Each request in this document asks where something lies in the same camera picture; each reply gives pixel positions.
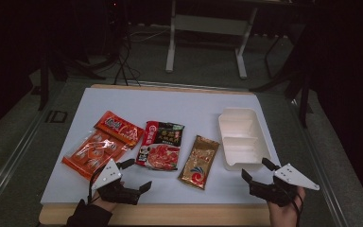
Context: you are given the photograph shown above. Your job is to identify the orange red sauce packet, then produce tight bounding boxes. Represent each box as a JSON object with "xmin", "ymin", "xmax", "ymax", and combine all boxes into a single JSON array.
[{"xmin": 94, "ymin": 110, "xmax": 146, "ymax": 149}]

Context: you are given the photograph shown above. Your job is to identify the person's right hand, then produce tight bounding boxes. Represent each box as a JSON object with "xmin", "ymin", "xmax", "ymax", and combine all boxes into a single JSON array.
[{"xmin": 266, "ymin": 186, "xmax": 306, "ymax": 227}]

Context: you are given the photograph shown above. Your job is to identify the white metal desk frame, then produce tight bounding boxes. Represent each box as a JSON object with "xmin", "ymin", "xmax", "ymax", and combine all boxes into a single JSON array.
[{"xmin": 164, "ymin": 0, "xmax": 259, "ymax": 79}]

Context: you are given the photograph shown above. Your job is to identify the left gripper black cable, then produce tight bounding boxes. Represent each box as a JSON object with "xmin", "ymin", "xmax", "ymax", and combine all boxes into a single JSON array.
[{"xmin": 87, "ymin": 166, "xmax": 109, "ymax": 203}]

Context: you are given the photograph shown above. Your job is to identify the white cable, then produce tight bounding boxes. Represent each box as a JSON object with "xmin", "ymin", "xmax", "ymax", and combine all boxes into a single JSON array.
[{"xmin": 127, "ymin": 26, "xmax": 171, "ymax": 44}]

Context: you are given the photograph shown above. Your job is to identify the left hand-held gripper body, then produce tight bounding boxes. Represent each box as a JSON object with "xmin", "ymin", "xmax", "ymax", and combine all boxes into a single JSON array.
[{"xmin": 91, "ymin": 158, "xmax": 143, "ymax": 206}]

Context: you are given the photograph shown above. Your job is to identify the gold foil packet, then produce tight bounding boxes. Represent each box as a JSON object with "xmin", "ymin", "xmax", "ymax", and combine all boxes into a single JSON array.
[{"xmin": 178, "ymin": 134, "xmax": 221, "ymax": 191}]

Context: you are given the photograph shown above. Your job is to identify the person's left hand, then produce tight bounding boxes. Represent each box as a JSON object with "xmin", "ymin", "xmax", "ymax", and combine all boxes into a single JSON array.
[{"xmin": 91, "ymin": 191, "xmax": 119, "ymax": 213}]

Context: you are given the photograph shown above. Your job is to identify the red and black packet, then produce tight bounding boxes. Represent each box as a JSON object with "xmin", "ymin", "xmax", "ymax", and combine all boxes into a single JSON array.
[{"xmin": 134, "ymin": 120, "xmax": 186, "ymax": 172}]

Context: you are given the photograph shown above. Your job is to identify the black metal stand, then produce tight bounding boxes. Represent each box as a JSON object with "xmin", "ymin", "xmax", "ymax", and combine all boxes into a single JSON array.
[{"xmin": 37, "ymin": 46, "xmax": 107, "ymax": 112}]

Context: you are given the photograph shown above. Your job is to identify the black chair base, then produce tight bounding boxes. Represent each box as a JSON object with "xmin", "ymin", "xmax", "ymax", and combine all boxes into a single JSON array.
[{"xmin": 250, "ymin": 31, "xmax": 315, "ymax": 129}]

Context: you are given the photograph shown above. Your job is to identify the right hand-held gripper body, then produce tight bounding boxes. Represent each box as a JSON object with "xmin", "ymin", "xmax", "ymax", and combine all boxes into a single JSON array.
[{"xmin": 249, "ymin": 163, "xmax": 321, "ymax": 208}]

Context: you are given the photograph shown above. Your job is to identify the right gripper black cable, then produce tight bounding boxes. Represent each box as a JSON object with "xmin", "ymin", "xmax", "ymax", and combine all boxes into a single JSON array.
[{"xmin": 291, "ymin": 192, "xmax": 305, "ymax": 227}]

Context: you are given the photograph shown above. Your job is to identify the black cable bundle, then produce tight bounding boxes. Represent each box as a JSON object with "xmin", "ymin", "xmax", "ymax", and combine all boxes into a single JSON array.
[{"xmin": 112, "ymin": 31, "xmax": 141, "ymax": 87}]

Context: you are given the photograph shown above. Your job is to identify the clear orange snack packet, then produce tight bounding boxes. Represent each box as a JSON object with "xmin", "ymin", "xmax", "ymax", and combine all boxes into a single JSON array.
[{"xmin": 60, "ymin": 129, "xmax": 130, "ymax": 181}]

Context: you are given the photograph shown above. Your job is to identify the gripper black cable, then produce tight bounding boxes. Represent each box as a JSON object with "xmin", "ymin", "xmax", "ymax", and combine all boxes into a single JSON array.
[
  {"xmin": 87, "ymin": 166, "xmax": 109, "ymax": 203},
  {"xmin": 291, "ymin": 192, "xmax": 305, "ymax": 227}
]

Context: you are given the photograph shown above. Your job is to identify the white compartment tray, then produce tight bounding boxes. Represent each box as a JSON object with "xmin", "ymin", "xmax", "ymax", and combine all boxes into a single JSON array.
[{"xmin": 217, "ymin": 107, "xmax": 273, "ymax": 173}]

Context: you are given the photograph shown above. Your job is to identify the wooden table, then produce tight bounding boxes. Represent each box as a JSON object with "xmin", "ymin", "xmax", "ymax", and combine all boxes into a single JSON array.
[{"xmin": 38, "ymin": 83, "xmax": 294, "ymax": 226}]

